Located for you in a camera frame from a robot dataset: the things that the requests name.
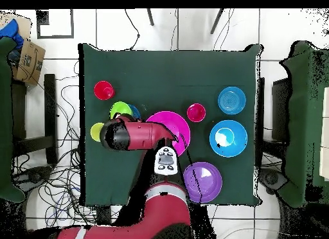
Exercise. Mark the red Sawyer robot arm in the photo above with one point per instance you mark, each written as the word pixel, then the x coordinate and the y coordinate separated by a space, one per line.
pixel 164 218

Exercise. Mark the white box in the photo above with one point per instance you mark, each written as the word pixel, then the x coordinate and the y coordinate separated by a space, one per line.
pixel 326 133

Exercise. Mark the large blue bowl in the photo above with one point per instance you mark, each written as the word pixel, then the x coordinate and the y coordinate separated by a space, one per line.
pixel 228 146

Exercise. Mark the purple bowl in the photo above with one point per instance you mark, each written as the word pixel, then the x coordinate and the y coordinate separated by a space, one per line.
pixel 208 182

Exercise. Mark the yellow cup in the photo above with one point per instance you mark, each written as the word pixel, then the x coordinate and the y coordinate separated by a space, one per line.
pixel 95 132

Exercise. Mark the crimson cup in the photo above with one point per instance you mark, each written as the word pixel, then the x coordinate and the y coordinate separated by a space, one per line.
pixel 196 112

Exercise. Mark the large pink bowl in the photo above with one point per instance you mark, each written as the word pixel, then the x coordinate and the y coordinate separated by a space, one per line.
pixel 169 120

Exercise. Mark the dark grey stand base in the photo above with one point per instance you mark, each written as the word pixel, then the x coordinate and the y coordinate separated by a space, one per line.
pixel 33 176
pixel 272 178

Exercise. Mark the small blue bowl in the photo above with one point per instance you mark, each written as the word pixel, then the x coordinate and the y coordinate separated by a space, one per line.
pixel 231 100
pixel 136 113

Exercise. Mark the blue cloth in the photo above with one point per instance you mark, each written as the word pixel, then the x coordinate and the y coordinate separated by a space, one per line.
pixel 11 30

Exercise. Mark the green cloth on side table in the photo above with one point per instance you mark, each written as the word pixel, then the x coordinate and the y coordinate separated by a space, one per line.
pixel 5 120
pixel 305 120

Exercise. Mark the cardboard box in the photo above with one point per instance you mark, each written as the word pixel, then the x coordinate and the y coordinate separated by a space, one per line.
pixel 29 61

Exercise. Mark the black monitor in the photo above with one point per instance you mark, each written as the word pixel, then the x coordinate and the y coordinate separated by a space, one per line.
pixel 280 108

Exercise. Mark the dark tripod leg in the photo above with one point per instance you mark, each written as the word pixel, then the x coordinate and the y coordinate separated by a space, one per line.
pixel 216 21
pixel 150 17

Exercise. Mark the black power strip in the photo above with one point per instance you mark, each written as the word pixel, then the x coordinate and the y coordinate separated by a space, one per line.
pixel 104 215

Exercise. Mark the red cup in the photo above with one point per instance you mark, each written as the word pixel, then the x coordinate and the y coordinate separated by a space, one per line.
pixel 102 91

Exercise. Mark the black chair frame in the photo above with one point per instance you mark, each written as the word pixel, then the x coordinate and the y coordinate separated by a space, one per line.
pixel 50 108

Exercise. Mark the green bowl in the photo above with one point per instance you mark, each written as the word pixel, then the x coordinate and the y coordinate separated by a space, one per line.
pixel 120 109

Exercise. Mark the dark green tablecloth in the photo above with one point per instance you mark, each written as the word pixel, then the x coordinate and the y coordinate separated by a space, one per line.
pixel 167 77

